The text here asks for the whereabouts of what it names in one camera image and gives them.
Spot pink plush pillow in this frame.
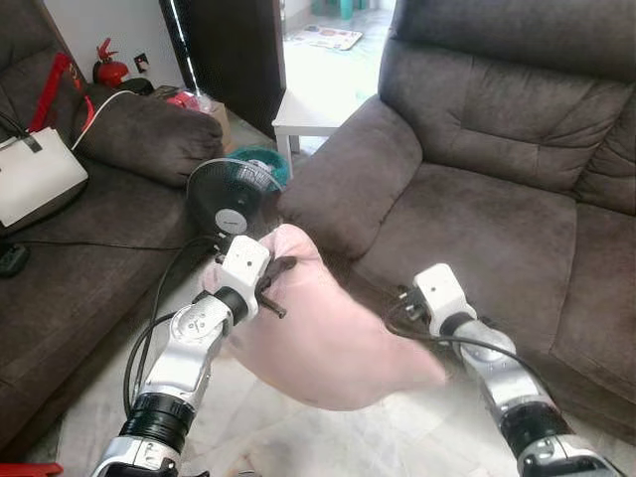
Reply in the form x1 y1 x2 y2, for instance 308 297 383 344
201 223 449 412

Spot grey fabric sofa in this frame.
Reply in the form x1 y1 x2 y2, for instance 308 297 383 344
277 0 636 440
0 0 226 460

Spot patterned floor mat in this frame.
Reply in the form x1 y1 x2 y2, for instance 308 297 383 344
287 24 365 52

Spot teal basket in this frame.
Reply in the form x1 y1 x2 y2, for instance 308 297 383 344
230 145 292 189

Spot white table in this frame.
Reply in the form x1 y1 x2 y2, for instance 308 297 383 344
270 86 340 166

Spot cardboard box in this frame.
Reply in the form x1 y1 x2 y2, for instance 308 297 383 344
203 98 236 151

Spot red packets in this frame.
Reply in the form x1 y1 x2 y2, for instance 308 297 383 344
163 86 216 111

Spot dark brown door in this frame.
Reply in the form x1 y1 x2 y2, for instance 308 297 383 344
173 0 288 139

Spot white handbag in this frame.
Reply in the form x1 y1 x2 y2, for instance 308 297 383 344
0 123 89 231

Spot red fire extinguisher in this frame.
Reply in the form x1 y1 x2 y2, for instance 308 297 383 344
91 37 131 89

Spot small black device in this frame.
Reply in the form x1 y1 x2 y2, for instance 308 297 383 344
0 242 32 278

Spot red object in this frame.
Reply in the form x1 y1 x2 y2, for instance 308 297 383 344
0 461 64 477

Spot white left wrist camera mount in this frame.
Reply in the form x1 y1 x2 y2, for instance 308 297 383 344
216 234 272 322

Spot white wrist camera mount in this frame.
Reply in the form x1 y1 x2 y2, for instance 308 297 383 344
216 234 272 322
411 262 479 338

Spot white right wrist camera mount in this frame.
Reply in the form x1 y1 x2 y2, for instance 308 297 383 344
411 262 479 338

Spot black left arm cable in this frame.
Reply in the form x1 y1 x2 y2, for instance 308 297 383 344
122 235 222 416

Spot red strap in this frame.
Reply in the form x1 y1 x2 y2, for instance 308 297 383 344
27 51 96 136

